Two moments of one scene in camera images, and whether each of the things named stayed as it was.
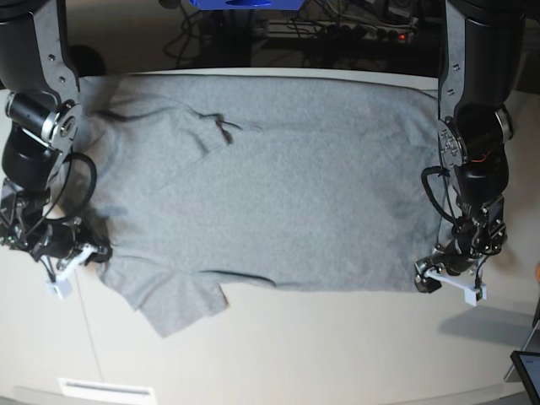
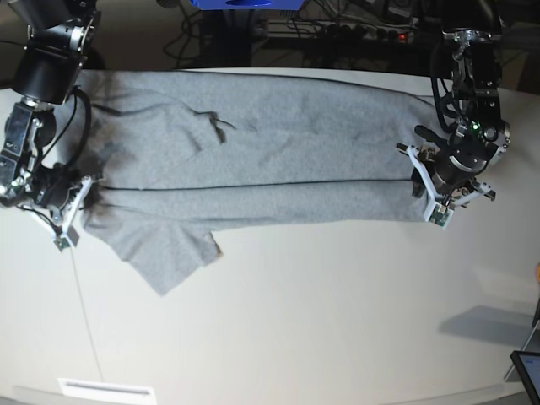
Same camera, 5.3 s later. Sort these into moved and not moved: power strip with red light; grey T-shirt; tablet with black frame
Moved: grey T-shirt
Not moved: power strip with red light; tablet with black frame
